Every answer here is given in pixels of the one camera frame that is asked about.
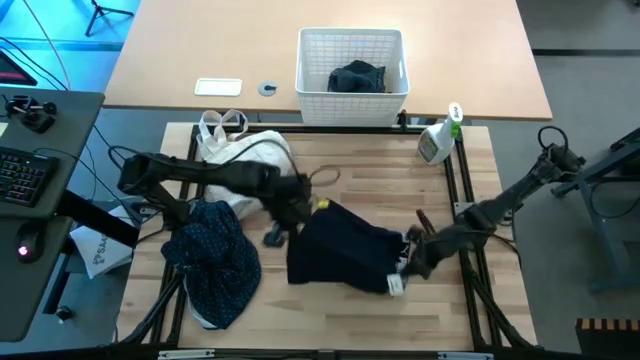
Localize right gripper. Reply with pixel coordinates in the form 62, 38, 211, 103
402, 224, 466, 280

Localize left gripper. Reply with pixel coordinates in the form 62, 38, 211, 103
263, 174, 314, 249

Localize navy polka dot shirt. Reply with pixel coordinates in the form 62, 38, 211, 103
160, 199, 262, 330

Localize navy Puma shorts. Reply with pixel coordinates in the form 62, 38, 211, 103
285, 199, 414, 297

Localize plain navy t-shirt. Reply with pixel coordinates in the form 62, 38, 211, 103
327, 59, 387, 94

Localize white plastic laundry basket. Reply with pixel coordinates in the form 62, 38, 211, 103
294, 27, 411, 127

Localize cream canvas tote bag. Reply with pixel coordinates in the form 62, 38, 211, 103
196, 108, 296, 221

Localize white spray bottle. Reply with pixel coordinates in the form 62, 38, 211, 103
417, 103, 465, 167

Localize white rectangular pad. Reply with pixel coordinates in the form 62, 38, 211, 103
193, 77, 243, 97

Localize white printed paper bag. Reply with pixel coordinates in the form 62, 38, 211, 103
69, 204, 135, 280

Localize black desk support beam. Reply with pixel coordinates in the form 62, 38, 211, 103
54, 189, 140, 249

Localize striped wooden box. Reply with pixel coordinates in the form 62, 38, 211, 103
574, 317, 640, 360

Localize light wooden desk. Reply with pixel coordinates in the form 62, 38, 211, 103
102, 0, 554, 121

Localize black computer mouse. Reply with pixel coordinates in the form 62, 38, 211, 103
14, 222, 45, 265

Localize grey side desk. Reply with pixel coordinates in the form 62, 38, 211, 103
0, 87, 106, 344

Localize backlit black keyboard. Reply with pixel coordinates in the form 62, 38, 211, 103
0, 146, 60, 208

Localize black desk clamp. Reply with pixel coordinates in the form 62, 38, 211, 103
5, 94, 58, 134

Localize black tripod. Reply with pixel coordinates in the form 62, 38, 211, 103
83, 0, 135, 38

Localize black aluminium frame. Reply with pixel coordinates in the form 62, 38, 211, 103
119, 123, 536, 354

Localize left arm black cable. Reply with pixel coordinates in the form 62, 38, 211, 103
219, 138, 342, 188

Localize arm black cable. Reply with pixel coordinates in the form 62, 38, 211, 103
219, 138, 342, 188
537, 125, 570, 152

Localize silver metal bracket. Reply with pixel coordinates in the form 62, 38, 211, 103
158, 348, 216, 360
438, 351, 495, 360

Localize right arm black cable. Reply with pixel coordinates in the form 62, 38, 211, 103
537, 125, 570, 152

